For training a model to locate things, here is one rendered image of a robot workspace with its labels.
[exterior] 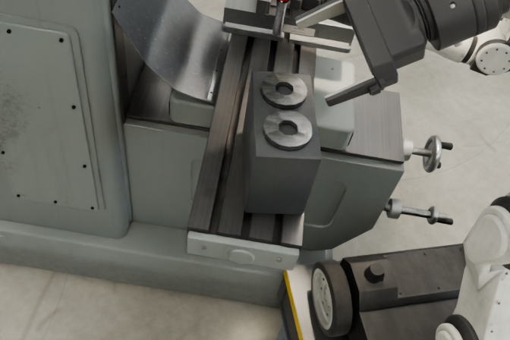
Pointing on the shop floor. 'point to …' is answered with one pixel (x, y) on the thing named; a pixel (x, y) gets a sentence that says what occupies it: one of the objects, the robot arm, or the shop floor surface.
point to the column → (64, 94)
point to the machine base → (145, 261)
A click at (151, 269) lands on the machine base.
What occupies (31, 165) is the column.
